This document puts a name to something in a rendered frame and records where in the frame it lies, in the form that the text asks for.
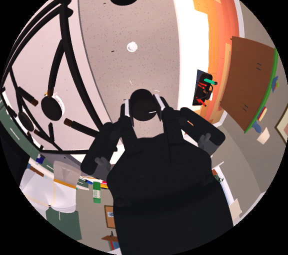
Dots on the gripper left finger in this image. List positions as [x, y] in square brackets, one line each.
[99, 147]

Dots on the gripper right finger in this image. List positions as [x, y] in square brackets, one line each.
[202, 128]

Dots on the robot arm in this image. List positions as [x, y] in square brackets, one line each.
[42, 189]

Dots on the black parts tray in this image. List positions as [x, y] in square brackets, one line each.
[198, 97]

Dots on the speckled steel hob body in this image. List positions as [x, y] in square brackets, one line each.
[126, 23]

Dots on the black round burner cap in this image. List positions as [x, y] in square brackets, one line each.
[26, 121]
[51, 108]

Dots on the cream paper sheet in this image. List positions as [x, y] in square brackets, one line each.
[263, 136]

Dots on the cork notice board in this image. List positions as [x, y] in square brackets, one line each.
[109, 216]

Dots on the wooden framed picture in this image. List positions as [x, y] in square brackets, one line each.
[282, 125]

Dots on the green cupboard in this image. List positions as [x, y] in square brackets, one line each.
[65, 224]

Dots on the orange wooden base cabinet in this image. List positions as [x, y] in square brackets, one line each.
[221, 34]

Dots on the black pan support grate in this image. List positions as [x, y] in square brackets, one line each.
[65, 41]

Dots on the white window frame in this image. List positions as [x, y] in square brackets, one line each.
[226, 188]

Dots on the green wall cabinet row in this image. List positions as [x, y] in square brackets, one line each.
[13, 134]

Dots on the wooden wall shelf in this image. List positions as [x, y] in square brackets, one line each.
[110, 238]

